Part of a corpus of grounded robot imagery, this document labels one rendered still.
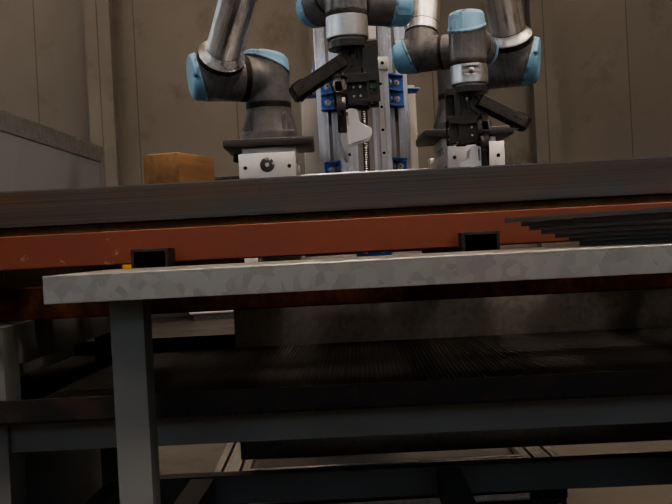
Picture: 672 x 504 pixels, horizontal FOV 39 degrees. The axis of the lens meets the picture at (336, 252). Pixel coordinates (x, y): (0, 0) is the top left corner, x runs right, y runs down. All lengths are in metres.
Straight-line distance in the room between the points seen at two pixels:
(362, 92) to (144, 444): 0.79
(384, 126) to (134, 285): 1.56
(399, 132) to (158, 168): 1.26
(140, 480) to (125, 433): 0.06
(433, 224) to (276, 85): 1.17
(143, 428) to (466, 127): 1.03
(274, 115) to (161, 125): 9.46
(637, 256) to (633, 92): 11.30
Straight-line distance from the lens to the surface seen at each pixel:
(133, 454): 1.17
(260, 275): 1.01
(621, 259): 1.04
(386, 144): 2.50
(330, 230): 1.32
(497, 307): 2.13
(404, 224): 1.32
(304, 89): 1.69
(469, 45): 1.96
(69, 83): 12.15
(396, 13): 1.87
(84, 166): 2.37
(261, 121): 2.40
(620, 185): 1.37
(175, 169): 1.42
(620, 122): 12.23
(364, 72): 1.68
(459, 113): 1.95
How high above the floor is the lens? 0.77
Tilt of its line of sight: level
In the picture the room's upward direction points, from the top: 3 degrees counter-clockwise
